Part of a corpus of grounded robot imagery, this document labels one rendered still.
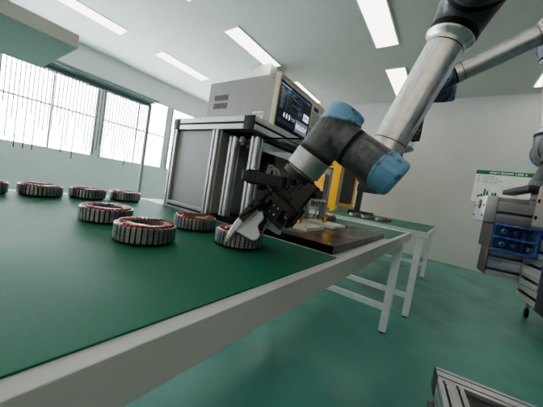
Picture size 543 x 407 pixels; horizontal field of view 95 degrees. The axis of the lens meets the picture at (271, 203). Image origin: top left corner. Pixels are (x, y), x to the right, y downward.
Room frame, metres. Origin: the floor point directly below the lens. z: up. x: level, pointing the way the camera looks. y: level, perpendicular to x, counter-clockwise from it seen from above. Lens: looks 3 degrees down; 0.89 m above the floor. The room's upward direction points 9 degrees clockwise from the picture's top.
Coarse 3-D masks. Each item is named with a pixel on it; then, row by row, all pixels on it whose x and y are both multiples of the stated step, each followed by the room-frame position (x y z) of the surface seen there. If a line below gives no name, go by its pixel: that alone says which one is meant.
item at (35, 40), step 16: (0, 0) 0.56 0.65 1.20; (0, 16) 0.57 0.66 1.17; (16, 16) 0.58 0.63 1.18; (32, 16) 0.60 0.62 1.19; (0, 32) 0.65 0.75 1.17; (16, 32) 0.64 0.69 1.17; (32, 32) 0.62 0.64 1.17; (48, 32) 0.62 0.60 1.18; (64, 32) 0.65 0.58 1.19; (0, 48) 0.76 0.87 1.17; (16, 48) 0.74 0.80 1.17; (32, 48) 0.72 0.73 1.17; (48, 48) 0.70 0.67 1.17; (64, 48) 0.68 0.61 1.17; (32, 64) 0.84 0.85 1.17
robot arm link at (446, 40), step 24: (504, 0) 0.48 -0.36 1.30; (432, 24) 0.55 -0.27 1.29; (456, 24) 0.51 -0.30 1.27; (480, 24) 0.51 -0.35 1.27; (432, 48) 0.53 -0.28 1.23; (456, 48) 0.52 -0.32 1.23; (432, 72) 0.53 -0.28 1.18; (408, 96) 0.54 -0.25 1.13; (432, 96) 0.54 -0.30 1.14; (384, 120) 0.57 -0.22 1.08; (408, 120) 0.54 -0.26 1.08; (384, 144) 0.55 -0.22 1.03
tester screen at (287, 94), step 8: (288, 88) 0.99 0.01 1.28; (280, 96) 0.95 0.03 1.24; (288, 96) 0.99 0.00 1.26; (296, 96) 1.04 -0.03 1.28; (280, 104) 0.96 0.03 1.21; (288, 104) 1.00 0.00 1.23; (296, 104) 1.04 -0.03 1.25; (304, 104) 1.09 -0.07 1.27; (280, 112) 0.96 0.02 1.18; (288, 112) 1.01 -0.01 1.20; (296, 112) 1.05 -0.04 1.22; (304, 112) 1.10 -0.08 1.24; (288, 128) 1.02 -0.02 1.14
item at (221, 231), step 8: (224, 224) 0.60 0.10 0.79; (232, 224) 0.61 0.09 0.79; (216, 232) 0.56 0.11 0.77; (224, 232) 0.53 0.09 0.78; (216, 240) 0.55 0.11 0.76; (224, 240) 0.53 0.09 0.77; (232, 240) 0.52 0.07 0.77; (240, 240) 0.53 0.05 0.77; (248, 240) 0.53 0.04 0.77; (256, 240) 0.55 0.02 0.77; (240, 248) 0.53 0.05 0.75; (248, 248) 0.53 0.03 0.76; (256, 248) 0.55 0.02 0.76
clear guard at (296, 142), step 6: (264, 138) 0.88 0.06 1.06; (270, 138) 0.87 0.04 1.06; (276, 138) 0.85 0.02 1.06; (282, 138) 0.84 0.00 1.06; (288, 138) 0.83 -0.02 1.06; (294, 138) 0.81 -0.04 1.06; (300, 138) 0.80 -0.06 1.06; (270, 144) 0.97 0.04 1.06; (276, 144) 0.95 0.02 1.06; (282, 144) 0.93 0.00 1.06; (288, 144) 0.91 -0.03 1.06; (294, 144) 0.89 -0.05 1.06; (300, 144) 0.88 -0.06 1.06; (288, 150) 1.05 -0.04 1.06; (294, 150) 1.03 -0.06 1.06
